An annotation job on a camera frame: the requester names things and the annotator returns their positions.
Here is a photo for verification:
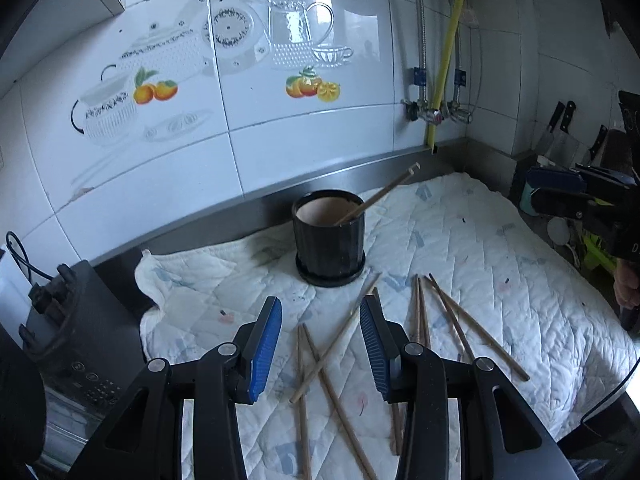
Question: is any yellow gas hose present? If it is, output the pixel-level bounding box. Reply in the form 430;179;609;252
424;0;466;147

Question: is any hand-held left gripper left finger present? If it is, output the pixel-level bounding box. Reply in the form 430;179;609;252
70;296;283;480

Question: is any black power cable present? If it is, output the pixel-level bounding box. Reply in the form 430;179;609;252
5;231;56;281

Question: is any black ribbed utensil holder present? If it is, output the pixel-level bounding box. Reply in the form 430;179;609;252
291;189;367;288

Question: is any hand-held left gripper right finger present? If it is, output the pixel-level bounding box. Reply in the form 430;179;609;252
359;295;576;480

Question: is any grey blender base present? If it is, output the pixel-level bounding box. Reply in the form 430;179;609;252
19;259;151;466

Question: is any white round object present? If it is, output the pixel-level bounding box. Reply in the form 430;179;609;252
547;217;572;245

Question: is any braided metal hose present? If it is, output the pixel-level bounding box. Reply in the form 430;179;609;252
452;25;463;106
411;0;430;111

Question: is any white quilted cloth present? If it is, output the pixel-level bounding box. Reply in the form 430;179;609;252
134;171;638;480

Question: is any wooden chopstick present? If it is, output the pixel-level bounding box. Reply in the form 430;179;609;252
419;276;433;352
428;273;531;382
289;272;383;405
302;323;378;480
425;274;476;363
334;162;421;227
297;325;313;480
392;274;420;456

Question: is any yellow green object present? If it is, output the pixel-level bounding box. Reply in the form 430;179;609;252
582;235;618;271

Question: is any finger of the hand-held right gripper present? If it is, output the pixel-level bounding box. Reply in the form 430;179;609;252
526;166;588;195
531;189;601;220

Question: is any metal pipe valve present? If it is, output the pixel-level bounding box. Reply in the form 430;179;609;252
440;100;473;125
404;100;441;123

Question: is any black handled knife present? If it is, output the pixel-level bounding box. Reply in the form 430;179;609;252
590;125;608;161

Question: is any teal cup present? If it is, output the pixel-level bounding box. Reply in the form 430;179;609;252
520;180;538;216

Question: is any person's right hand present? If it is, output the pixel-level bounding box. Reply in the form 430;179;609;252
614;259;640;311

